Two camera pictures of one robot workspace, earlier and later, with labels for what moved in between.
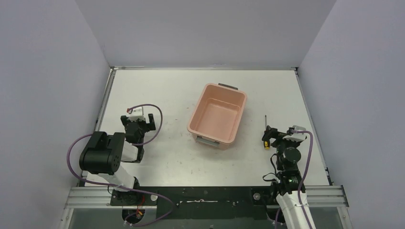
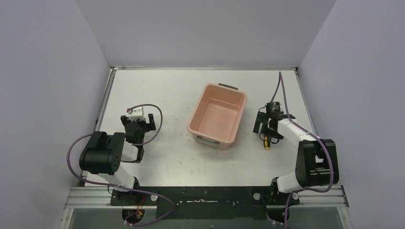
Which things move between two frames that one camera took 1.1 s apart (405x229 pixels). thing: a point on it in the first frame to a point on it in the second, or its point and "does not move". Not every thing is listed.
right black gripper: x=275 y=137 to x=265 y=125
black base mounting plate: x=200 y=202 does not move
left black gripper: x=138 y=123 does not move
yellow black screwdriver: x=266 y=141 does not move
